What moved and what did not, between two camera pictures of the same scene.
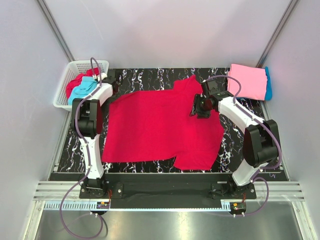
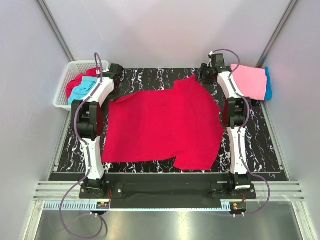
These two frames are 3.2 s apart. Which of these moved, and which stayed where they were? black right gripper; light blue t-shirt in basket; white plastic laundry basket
Moved: black right gripper
Stayed: white plastic laundry basket; light blue t-shirt in basket
